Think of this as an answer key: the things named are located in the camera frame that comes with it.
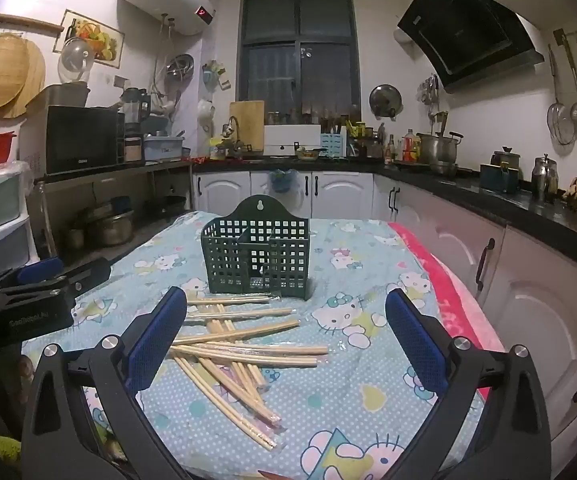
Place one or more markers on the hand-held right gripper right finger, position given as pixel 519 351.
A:
pixel 416 340

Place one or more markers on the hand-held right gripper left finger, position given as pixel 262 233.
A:
pixel 156 345

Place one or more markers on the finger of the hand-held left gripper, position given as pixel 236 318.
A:
pixel 41 270
pixel 88 272

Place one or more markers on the pile of chopsticks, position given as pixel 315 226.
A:
pixel 238 345

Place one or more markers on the green plastic utensil holder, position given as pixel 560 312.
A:
pixel 256 255

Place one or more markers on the steel pot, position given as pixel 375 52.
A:
pixel 111 227

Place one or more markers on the pink blanket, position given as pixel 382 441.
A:
pixel 448 290

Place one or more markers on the plastic drawer unit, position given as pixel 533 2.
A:
pixel 1 220

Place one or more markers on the blue cat print blanket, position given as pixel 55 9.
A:
pixel 318 370

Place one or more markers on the metal shelf table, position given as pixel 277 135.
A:
pixel 118 172

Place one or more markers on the black microwave oven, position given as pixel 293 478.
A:
pixel 76 137

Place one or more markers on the grey dish tub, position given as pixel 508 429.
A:
pixel 163 149

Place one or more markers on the black countertop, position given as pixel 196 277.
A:
pixel 468 180

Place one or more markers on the blender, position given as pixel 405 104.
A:
pixel 134 110

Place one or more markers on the steel rectangular container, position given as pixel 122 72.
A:
pixel 61 94

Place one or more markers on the teal box container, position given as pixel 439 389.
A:
pixel 499 172

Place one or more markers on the round wooden board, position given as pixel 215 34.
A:
pixel 33 80

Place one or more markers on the large steel stockpot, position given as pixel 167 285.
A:
pixel 438 149

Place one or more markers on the oil bottle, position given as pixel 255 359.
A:
pixel 411 147

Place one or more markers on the white pitcher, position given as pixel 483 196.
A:
pixel 206 112

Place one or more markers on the steel faucet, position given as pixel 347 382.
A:
pixel 232 127

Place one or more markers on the steel kettle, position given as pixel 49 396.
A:
pixel 544 177

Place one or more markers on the blue plastic bag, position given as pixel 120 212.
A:
pixel 283 180

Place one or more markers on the blue knife holder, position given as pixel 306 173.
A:
pixel 332 145

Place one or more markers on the glass pot lid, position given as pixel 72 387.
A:
pixel 76 60

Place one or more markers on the bowl of food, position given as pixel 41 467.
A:
pixel 309 154

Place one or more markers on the rectangular wooden cutting board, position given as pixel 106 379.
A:
pixel 247 122

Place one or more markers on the hanging steel bowl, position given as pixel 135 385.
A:
pixel 181 65

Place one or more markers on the white box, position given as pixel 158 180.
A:
pixel 291 140

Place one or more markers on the hanging steel pot lid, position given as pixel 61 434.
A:
pixel 385 101

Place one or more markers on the wooden rolling pin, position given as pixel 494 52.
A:
pixel 23 21

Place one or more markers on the dark window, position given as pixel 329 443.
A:
pixel 298 60

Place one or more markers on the black range hood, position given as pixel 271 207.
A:
pixel 463 25

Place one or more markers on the fruit wall picture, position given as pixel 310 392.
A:
pixel 99 35

